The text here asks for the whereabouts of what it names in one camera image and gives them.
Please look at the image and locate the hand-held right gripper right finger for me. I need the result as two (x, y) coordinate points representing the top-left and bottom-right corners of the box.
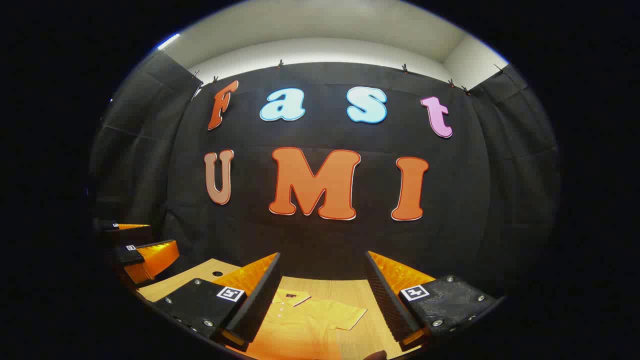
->
(364, 250), (502, 352)

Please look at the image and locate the orange polo T-shirt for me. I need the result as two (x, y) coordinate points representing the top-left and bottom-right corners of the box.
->
(247, 288), (368, 360)

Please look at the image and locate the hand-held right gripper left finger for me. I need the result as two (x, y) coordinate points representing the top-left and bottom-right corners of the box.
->
(151, 252), (281, 351)

